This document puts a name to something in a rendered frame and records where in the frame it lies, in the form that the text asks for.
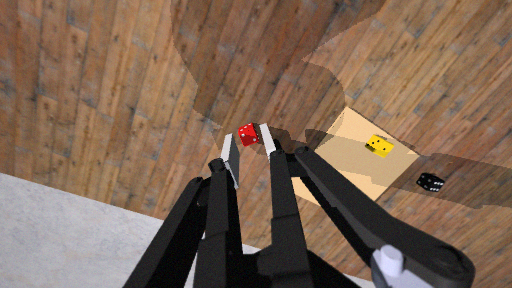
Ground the tan flat mat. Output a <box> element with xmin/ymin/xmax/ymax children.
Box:
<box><xmin>291</xmin><ymin>106</ymin><xmax>419</xmax><ymax>206</ymax></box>

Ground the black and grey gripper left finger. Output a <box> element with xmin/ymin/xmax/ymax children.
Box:
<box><xmin>122</xmin><ymin>133</ymin><xmax>243</xmax><ymax>288</ymax></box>

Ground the yellow die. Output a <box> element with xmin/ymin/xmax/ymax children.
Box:
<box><xmin>365</xmin><ymin>134</ymin><xmax>394</xmax><ymax>158</ymax></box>

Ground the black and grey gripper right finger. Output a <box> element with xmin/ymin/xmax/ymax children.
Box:
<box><xmin>260</xmin><ymin>123</ymin><xmax>476</xmax><ymax>288</ymax></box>

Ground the black die with white pips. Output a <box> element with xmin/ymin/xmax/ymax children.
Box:
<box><xmin>416</xmin><ymin>173</ymin><xmax>445</xmax><ymax>192</ymax></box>

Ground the red die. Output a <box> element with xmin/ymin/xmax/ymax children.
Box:
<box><xmin>238</xmin><ymin>123</ymin><xmax>259</xmax><ymax>147</ymax></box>

